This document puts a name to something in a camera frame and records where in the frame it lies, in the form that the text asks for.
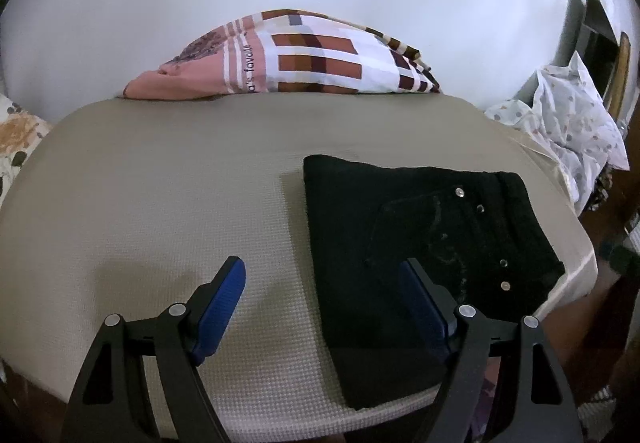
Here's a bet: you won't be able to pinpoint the black pants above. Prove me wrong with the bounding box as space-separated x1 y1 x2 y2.
303 155 564 409

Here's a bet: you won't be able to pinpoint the beige textured mattress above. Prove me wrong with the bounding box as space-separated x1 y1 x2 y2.
1 93 598 442

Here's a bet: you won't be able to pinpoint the white dotted crumpled sheet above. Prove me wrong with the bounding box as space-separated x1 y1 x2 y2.
485 53 629 215

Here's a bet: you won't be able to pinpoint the white floral pillow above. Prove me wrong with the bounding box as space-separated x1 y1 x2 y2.
0 94 52 200

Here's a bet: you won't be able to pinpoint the pink brown checkered quilt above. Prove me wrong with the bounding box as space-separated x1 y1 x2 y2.
124 9 439 101

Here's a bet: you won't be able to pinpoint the dark wall opening frame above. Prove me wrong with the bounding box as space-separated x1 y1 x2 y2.
553 0 631 122

